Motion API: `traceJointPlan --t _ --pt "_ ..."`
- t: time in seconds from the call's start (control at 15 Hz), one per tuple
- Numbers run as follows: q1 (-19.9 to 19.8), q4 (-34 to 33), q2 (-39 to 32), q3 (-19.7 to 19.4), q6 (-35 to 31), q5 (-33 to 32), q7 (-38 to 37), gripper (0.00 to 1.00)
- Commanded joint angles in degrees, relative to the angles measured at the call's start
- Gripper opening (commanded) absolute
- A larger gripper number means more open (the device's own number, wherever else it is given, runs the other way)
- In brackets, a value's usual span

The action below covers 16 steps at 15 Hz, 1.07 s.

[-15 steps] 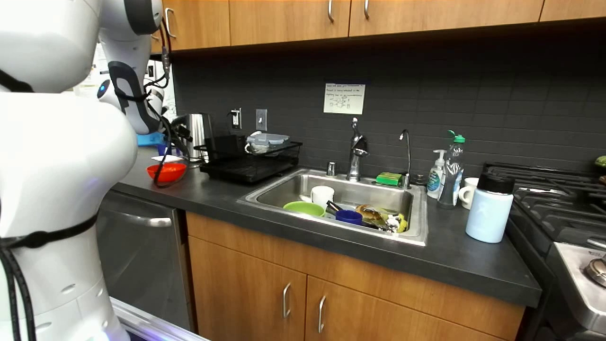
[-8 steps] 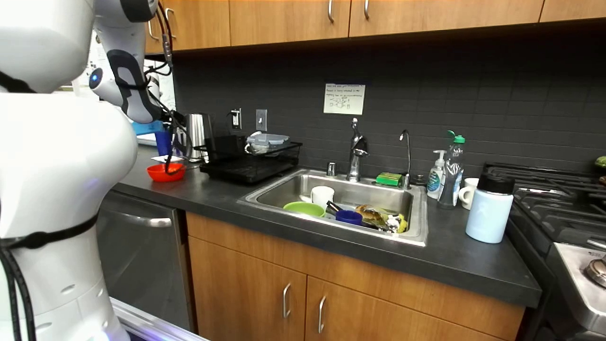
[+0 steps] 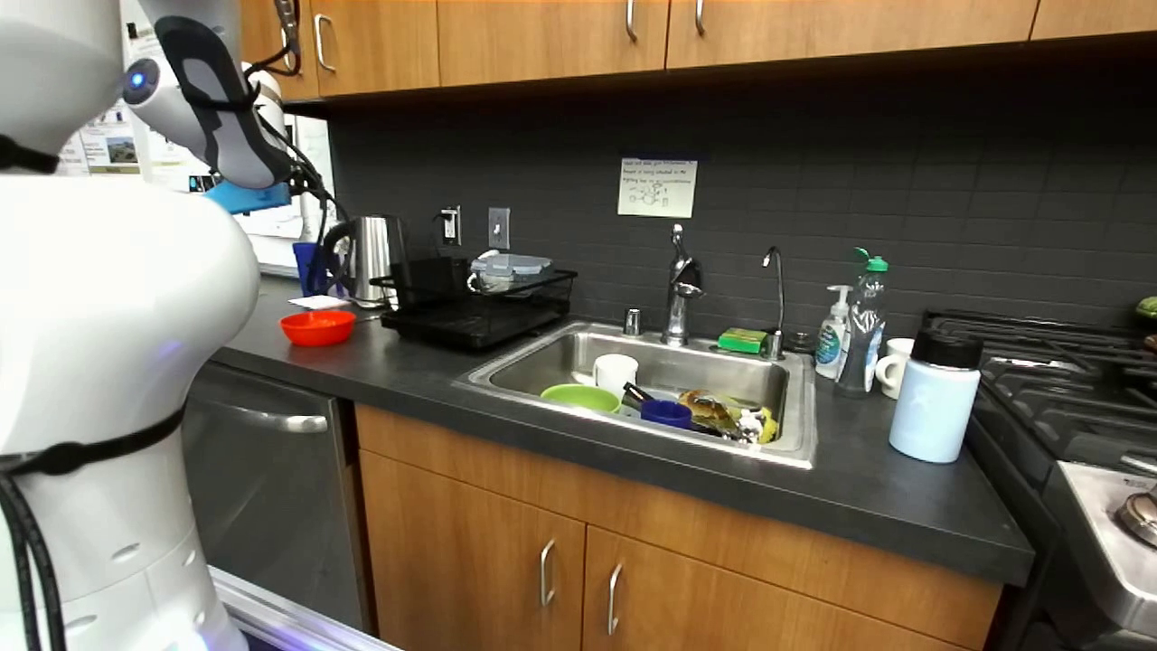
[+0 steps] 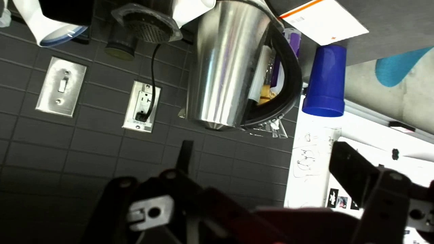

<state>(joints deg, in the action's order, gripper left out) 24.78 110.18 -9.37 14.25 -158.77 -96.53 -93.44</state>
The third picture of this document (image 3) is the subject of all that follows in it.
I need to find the black box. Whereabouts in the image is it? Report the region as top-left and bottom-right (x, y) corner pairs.
(392, 257), (472, 306)

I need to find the thin chrome tap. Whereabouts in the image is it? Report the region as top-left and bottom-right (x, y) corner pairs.
(761, 245), (786, 361)

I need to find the steel electric kettle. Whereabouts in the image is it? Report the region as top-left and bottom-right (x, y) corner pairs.
(322, 214), (409, 310)

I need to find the gas stove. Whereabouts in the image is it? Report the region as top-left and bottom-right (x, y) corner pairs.
(920, 307), (1157, 651)

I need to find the clear plastic container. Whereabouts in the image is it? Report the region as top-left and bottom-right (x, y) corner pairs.
(466, 250), (554, 296)

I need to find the cabinet door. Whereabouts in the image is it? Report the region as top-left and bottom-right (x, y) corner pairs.
(665, 0), (1040, 71)
(1030, 0), (1157, 42)
(582, 525), (974, 651)
(309, 0), (442, 99)
(239, 0), (320, 102)
(437, 0), (671, 89)
(358, 449), (588, 651)

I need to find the white refrigerator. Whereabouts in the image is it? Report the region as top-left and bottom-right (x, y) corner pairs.
(242, 112), (339, 274)

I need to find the red bowl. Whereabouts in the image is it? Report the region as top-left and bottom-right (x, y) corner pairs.
(278, 309), (358, 348)

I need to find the white mug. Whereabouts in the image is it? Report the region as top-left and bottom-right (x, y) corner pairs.
(593, 353), (640, 400)
(874, 337), (917, 401)

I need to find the upper cabinet door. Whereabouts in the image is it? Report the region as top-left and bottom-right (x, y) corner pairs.
(437, 0), (671, 89)
(239, 0), (320, 102)
(309, 0), (442, 99)
(1030, 0), (1157, 42)
(665, 0), (1040, 71)

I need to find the stove knob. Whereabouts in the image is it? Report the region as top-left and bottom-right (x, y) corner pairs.
(1115, 491), (1157, 550)

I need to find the paper note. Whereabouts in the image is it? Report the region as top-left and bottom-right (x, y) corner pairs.
(616, 157), (700, 220)

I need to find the dark blue cup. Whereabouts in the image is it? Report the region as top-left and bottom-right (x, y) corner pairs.
(640, 399), (694, 430)

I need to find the heap of dirty dishes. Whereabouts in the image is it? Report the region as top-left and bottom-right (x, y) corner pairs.
(677, 388), (781, 445)

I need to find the white flask black lid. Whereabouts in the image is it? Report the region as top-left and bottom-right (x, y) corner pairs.
(888, 329), (985, 466)

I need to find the black dish rack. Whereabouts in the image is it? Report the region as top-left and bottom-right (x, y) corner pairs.
(370, 255), (579, 353)

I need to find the stainless steel dishwasher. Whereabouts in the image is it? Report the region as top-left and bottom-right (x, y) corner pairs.
(181, 362), (373, 634)

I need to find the lower cabinet door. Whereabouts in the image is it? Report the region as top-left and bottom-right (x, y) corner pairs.
(358, 449), (588, 651)
(582, 525), (974, 651)

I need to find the green sponge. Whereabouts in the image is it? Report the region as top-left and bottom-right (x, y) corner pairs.
(718, 326), (770, 355)

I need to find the wooden upper cabinet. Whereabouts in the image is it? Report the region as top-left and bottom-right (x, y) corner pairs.
(239, 0), (1157, 102)

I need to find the paper poster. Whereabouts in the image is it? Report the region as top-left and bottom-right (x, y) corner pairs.
(56, 98), (143, 176)

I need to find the green bowl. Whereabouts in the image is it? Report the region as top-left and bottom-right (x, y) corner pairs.
(540, 383), (623, 416)

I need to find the stainless steel sink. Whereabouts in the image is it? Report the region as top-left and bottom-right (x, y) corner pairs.
(454, 320), (818, 470)

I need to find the white pump soap bottle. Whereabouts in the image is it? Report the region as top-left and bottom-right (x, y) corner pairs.
(814, 284), (854, 381)

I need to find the clear bottle green cap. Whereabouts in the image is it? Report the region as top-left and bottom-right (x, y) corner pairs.
(833, 246), (890, 400)

